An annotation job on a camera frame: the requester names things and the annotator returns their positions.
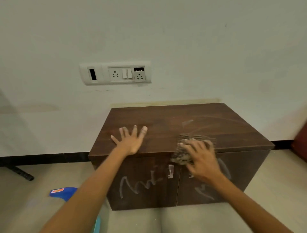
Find person's right forearm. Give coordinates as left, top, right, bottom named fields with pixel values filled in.
left=209, top=175, right=294, bottom=233

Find dark red seat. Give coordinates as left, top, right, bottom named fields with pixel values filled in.
left=291, top=124, right=307, bottom=162

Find person's left forearm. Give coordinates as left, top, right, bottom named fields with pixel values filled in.
left=39, top=147, right=131, bottom=233

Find dark brown wooden cabinet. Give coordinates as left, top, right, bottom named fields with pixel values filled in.
left=88, top=103, right=275, bottom=211

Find blue plastic dustpan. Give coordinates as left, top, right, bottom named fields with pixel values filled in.
left=49, top=187, right=78, bottom=203

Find black metal furniture leg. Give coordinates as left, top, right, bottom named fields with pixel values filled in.
left=0, top=159, right=35, bottom=181

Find white wall switchboard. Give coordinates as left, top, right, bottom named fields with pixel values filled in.
left=79, top=61, right=152, bottom=86

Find person's right hand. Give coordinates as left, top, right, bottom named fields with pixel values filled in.
left=180, top=139, right=225, bottom=185

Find person's left hand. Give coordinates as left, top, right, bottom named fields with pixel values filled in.
left=111, top=125, right=148, bottom=156

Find brown woven cleaning cloth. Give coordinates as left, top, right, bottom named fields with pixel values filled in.
left=170, top=133, right=217, bottom=166

